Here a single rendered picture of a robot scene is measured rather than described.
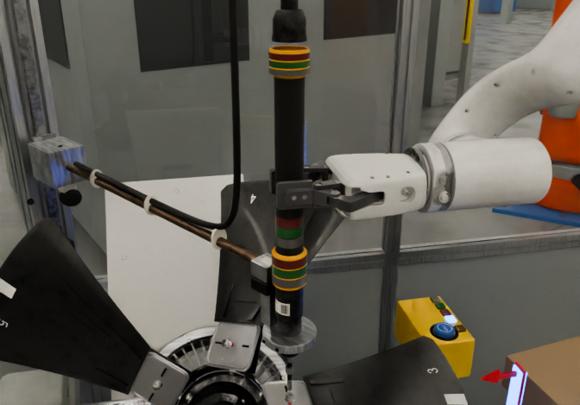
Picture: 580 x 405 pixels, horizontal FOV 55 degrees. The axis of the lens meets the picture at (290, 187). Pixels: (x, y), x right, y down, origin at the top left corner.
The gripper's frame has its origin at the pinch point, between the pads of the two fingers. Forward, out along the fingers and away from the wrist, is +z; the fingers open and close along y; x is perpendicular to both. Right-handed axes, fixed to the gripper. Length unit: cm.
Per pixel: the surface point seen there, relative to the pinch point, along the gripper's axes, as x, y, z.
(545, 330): -84, 70, -97
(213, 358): -27.6, 6.1, 9.6
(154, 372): -26.4, 3.3, 17.6
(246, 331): -23.1, 5.4, 4.9
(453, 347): -44, 21, -37
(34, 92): 1, 55, 39
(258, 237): -14.2, 15.6, 1.6
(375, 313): -70, 70, -40
